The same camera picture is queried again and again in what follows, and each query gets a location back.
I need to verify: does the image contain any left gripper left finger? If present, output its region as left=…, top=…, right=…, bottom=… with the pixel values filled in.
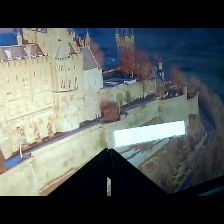
left=48, top=147, right=110, bottom=197

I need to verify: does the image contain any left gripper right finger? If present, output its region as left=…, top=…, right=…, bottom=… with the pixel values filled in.
left=108, top=148, right=168, bottom=197

